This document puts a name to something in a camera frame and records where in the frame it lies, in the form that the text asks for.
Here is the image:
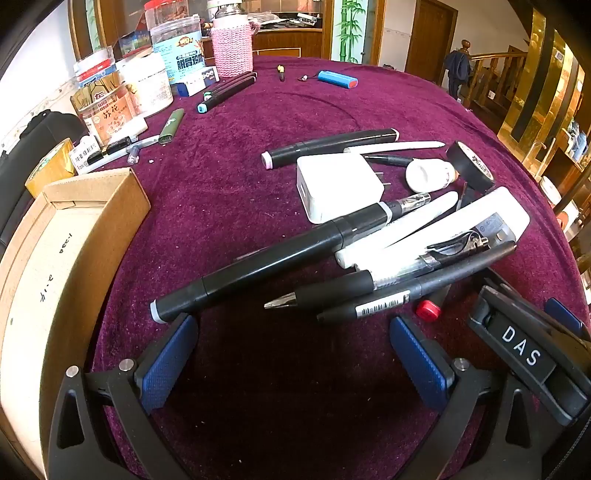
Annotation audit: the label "large black marker grey tip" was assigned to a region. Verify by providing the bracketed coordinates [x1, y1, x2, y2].
[151, 200, 393, 325]

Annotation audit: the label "golden pillar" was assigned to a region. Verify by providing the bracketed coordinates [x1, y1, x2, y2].
[498, 0, 587, 162]

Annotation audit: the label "small white printed box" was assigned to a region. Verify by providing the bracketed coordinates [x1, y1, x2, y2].
[70, 136, 101, 175]

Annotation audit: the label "black marker pink tip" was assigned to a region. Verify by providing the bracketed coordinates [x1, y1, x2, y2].
[262, 128, 400, 171]

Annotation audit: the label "cardboard box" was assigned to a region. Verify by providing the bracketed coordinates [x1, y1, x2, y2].
[0, 167, 152, 477]

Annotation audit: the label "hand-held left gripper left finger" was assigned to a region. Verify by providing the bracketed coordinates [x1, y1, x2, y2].
[48, 313, 199, 480]

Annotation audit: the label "clear jar orange label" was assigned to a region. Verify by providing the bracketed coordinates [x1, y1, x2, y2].
[71, 85, 139, 147]

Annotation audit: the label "yellow tape roll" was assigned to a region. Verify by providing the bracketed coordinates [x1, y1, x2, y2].
[25, 138, 77, 199]

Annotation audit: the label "bamboo print panel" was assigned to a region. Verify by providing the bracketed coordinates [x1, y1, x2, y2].
[85, 0, 103, 52]
[331, 0, 370, 63]

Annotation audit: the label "wooden door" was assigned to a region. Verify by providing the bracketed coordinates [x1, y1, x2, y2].
[406, 0, 458, 84]

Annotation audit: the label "black tape roll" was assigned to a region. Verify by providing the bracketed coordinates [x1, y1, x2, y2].
[445, 141, 497, 195]

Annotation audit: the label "thin black pen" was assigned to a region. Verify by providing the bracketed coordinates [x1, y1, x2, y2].
[365, 154, 414, 168]

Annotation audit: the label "clear jar red lid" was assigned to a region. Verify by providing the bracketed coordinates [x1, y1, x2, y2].
[144, 0, 200, 28]

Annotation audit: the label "black marker blue tip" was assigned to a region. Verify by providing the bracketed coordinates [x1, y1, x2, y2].
[197, 76, 257, 114]

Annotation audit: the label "black marker green tip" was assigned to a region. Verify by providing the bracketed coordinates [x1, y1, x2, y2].
[203, 71, 254, 103]

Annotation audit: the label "pink knit-sleeved bottle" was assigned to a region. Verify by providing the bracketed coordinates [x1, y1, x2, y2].
[210, 0, 262, 79]

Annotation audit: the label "black pen white label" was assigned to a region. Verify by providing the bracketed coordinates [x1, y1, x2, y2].
[316, 240, 518, 324]

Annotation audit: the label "silver pen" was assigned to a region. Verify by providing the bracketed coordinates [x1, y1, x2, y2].
[88, 134, 160, 169]

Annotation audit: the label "blue lighter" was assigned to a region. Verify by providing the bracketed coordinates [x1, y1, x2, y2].
[318, 71, 359, 89]

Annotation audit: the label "wooden cabinet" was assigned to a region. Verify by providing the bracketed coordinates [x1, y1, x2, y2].
[252, 28, 324, 58]

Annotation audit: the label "stacked containers red lids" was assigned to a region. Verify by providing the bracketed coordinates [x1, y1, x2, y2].
[74, 46, 118, 88]

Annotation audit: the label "white charger plug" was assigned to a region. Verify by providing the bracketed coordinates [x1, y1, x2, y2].
[296, 154, 392, 225]

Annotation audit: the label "black sofa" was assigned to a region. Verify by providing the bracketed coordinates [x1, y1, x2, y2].
[0, 111, 86, 250]

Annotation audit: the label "clear gel pen black grip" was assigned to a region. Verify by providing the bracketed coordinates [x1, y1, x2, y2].
[264, 233, 490, 310]

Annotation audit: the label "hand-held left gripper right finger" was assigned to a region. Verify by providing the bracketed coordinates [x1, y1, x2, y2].
[389, 315, 546, 480]

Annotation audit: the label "white rectangular device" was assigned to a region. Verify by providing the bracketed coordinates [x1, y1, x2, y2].
[355, 187, 531, 278]

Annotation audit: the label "white plastic jar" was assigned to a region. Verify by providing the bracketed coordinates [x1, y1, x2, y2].
[115, 50, 174, 118]

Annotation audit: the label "white correction tape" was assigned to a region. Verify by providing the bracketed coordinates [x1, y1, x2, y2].
[405, 158, 459, 193]

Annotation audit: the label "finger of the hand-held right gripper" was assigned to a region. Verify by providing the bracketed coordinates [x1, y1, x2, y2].
[482, 268, 591, 354]

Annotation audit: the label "green lighter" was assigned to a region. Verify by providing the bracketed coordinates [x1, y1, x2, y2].
[158, 109, 186, 145]

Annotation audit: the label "wooden stair railing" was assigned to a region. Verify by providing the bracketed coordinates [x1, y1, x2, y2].
[468, 44, 529, 114]

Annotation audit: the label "white stylus pen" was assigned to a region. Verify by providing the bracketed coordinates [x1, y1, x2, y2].
[344, 141, 447, 154]

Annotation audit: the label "clear jar blue label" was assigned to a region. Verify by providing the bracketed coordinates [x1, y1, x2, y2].
[151, 16, 204, 86]

